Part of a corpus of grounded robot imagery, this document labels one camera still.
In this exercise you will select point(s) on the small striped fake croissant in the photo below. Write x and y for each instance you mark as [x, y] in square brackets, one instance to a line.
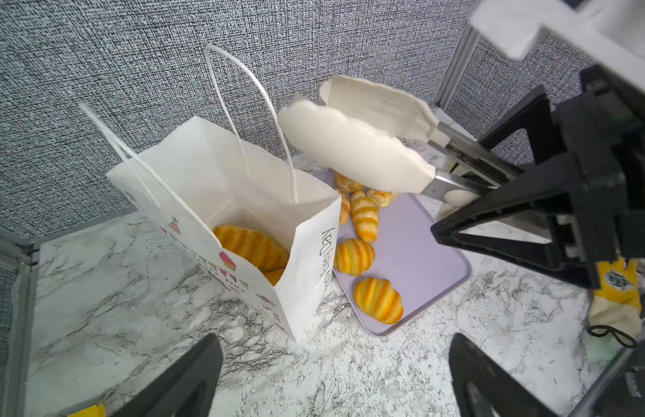
[365, 216]

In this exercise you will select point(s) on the ring-shaped fake bread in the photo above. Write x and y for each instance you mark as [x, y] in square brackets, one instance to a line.
[345, 208]

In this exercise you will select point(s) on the striped fake bun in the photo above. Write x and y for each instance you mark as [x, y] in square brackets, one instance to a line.
[379, 299]
[354, 257]

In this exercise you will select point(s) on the white and steel tongs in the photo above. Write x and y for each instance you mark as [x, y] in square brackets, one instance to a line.
[360, 129]

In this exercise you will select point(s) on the oblong flaky fake bread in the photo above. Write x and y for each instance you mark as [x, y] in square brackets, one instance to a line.
[381, 199]

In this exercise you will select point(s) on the yellow black work glove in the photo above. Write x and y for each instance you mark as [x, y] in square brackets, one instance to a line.
[616, 308]

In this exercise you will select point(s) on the lilac plastic tray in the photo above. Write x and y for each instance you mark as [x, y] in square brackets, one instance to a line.
[406, 253]

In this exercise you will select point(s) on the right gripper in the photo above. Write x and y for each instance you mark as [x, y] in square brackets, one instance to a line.
[563, 216]

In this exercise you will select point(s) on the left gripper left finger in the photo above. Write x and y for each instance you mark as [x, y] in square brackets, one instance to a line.
[186, 388]

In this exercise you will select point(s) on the white paper bag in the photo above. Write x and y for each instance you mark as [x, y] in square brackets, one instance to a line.
[202, 176]

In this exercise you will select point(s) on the yellow toy shovel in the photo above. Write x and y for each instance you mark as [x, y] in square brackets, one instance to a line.
[96, 410]

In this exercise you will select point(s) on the round twisted fake bun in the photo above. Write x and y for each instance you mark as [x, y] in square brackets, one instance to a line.
[346, 185]

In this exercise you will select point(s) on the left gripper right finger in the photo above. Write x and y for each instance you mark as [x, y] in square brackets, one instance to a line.
[483, 388]

